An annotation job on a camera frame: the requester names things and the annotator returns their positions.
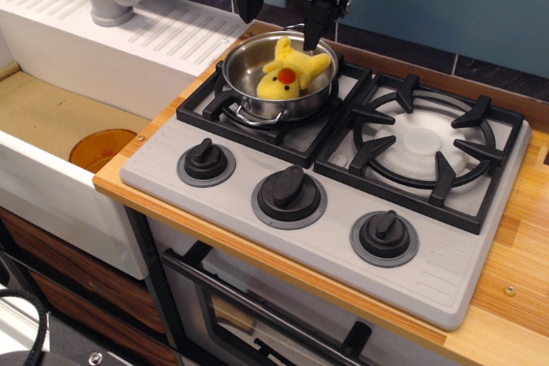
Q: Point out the yellow stuffed duck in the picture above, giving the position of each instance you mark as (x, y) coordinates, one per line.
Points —
(291, 72)

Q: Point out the stainless steel pan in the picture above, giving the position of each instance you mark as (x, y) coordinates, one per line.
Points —
(242, 70)

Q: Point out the black left stove knob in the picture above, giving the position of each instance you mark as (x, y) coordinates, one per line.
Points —
(206, 165)

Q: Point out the black stove knob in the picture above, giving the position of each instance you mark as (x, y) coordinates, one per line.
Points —
(206, 165)
(289, 200)
(384, 239)

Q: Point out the black middle stove knob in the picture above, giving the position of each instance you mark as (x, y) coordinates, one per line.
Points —
(289, 200)

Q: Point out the grey toy stove top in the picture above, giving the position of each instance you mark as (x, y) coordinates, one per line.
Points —
(436, 285)

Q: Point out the black right stove knob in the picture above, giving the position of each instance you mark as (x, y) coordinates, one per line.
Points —
(384, 239)

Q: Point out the black left burner grate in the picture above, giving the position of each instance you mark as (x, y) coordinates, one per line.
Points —
(212, 108)

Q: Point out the black burner grate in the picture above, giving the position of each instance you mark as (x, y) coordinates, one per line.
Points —
(462, 200)
(212, 108)

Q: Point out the black right burner grate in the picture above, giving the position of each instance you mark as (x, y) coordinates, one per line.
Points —
(462, 200)

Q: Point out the white toy sink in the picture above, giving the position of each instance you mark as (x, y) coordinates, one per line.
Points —
(64, 78)

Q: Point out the orange plastic plate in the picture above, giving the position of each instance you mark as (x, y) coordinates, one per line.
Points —
(96, 150)

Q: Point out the wooden drawer front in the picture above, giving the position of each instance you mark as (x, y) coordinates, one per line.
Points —
(110, 304)

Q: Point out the oven door with handle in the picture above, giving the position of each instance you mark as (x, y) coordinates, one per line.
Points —
(190, 266)

